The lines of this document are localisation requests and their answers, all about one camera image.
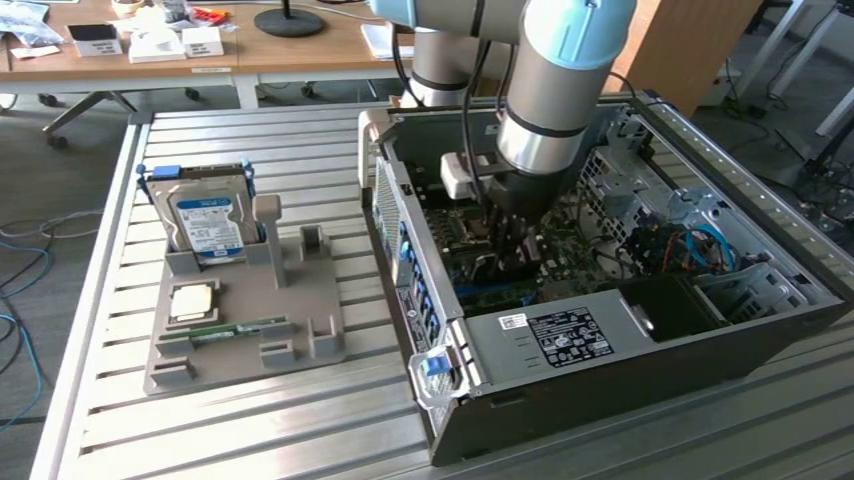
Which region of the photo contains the white box with black inside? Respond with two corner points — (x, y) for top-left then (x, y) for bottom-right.
(65, 23), (125, 58)

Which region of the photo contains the black open PC case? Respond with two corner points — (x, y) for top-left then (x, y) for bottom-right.
(357, 89), (854, 469)

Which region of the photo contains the green motherboard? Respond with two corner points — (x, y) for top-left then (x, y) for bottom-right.
(403, 172), (632, 319)

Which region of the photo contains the blue data wire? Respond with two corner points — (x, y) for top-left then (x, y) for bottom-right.
(686, 225), (740, 275)

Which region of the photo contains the silver disk bay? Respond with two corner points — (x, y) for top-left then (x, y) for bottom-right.
(692, 260), (812, 326)

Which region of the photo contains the grey parts rack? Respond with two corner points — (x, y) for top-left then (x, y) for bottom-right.
(143, 194), (349, 397)

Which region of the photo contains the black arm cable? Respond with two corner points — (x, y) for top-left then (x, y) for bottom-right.
(391, 29), (519, 204)

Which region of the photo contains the hard disk with blue carrier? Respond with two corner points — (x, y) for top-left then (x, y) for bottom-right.
(135, 160), (263, 266)

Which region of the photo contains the green RAM stick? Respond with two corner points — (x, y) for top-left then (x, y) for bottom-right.
(159, 315), (289, 342)

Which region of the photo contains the silver CPU chip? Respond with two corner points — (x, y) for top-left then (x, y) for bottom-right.
(167, 285), (215, 322)

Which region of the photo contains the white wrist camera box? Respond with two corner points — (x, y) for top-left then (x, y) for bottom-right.
(439, 151), (500, 200)

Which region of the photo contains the clear plastic bag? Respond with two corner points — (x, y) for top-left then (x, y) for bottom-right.
(0, 13), (49, 45)

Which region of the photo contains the black round lamp base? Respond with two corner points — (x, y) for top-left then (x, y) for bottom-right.
(252, 0), (327, 39)

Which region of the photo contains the white cardboard box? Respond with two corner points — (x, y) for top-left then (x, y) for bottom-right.
(127, 28), (187, 65)
(180, 27), (225, 59)

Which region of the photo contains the white paper stack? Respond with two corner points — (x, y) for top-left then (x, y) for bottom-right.
(359, 22), (416, 61)

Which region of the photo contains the black wire bundle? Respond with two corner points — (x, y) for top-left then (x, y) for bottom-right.
(623, 224), (688, 279)

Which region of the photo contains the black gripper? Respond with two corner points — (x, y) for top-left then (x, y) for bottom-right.
(484, 168), (570, 229)

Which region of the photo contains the beige paper note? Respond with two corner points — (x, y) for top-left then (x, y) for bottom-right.
(9, 44), (63, 61)

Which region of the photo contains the blue floor cable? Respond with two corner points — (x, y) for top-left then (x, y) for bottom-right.
(0, 239), (53, 434)

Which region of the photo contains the perforated silver drive cage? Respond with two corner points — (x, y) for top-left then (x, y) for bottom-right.
(576, 145), (668, 221)

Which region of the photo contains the silver power supply unit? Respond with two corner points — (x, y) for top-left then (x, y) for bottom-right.
(462, 289), (660, 399)

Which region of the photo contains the grey floor cable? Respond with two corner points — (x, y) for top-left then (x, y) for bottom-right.
(0, 208), (105, 240)

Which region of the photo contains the CPU socket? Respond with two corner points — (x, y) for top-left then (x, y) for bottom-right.
(458, 204), (496, 242)

